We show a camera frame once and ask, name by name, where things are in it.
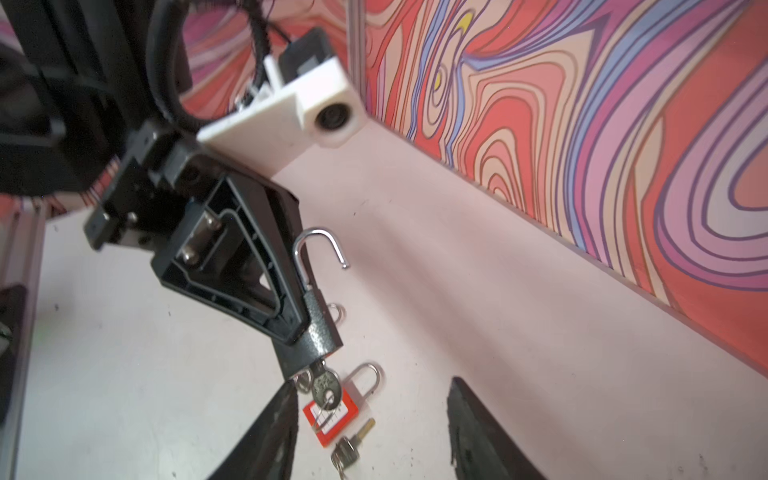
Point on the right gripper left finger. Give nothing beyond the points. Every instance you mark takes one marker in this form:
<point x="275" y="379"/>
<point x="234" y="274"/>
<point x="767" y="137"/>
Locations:
<point x="267" y="449"/>

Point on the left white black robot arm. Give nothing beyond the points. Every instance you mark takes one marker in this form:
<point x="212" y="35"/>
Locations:
<point x="96" y="81"/>

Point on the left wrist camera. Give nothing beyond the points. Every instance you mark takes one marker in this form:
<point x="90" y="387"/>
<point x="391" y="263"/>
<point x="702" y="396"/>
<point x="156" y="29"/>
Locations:
<point x="307" y="100"/>

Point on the small black padlock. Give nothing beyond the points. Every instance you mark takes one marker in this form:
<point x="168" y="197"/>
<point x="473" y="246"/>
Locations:
<point x="320" y="338"/>

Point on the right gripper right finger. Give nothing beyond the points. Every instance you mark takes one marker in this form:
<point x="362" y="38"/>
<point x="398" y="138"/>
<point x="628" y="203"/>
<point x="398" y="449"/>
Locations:
<point x="480" y="447"/>

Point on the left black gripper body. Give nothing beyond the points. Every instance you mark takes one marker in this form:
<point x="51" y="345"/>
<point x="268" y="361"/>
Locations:
<point x="162" y="170"/>

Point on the silver key of black padlock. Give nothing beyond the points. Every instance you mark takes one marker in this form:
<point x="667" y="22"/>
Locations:
<point x="322" y="383"/>

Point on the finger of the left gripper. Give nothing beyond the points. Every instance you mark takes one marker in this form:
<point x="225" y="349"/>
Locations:
<point x="232" y="251"/>

